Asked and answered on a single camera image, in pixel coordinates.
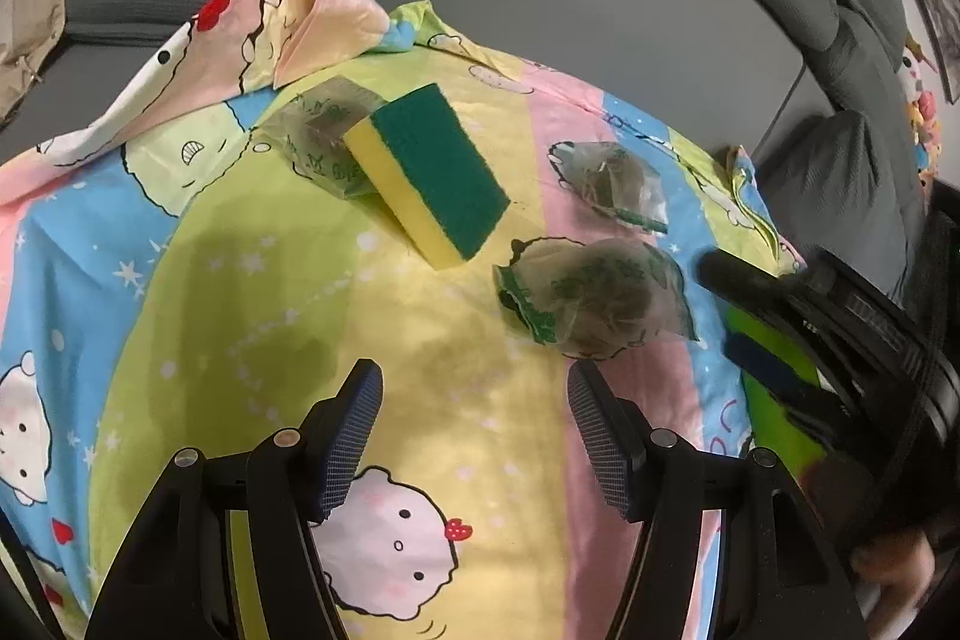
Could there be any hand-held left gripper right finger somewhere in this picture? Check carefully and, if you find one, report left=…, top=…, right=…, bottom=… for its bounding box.
left=566, top=361, right=871, bottom=640

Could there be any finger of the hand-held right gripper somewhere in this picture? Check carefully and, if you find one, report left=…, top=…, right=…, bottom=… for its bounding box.
left=697, top=250, right=826, bottom=319
left=726, top=334, right=856, bottom=438

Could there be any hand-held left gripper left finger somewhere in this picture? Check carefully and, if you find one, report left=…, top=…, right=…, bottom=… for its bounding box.
left=84, top=359, right=385, bottom=640

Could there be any green translucent box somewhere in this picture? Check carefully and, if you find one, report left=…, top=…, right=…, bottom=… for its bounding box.
left=724, top=306, right=833, bottom=468

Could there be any clear tea bag packet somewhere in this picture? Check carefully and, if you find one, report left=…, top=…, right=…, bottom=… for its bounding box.
left=491, top=235, right=698, bottom=360
left=262, top=75, right=387, bottom=202
left=550, top=140, right=668, bottom=234

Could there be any yellow and green sponge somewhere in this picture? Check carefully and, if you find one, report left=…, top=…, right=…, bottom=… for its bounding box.
left=343, top=83, right=512, bottom=271

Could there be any person's right hand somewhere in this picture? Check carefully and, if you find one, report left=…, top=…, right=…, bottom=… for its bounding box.
left=853, top=526, right=937, bottom=612

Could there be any grey cushion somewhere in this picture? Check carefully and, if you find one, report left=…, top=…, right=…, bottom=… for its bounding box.
left=750, top=111, right=923, bottom=304

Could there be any pastel cartoon printed blanket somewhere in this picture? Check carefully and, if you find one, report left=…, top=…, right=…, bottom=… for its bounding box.
left=0, top=0, right=811, bottom=640

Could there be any colourful plush toy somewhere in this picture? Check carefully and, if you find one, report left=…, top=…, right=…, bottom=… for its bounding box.
left=900, top=36, right=946, bottom=176

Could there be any beige pillow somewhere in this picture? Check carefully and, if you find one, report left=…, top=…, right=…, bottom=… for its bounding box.
left=0, top=0, right=72, bottom=127

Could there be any framed wall picture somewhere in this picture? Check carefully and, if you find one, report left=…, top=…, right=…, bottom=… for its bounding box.
left=911, top=0, right=960, bottom=105

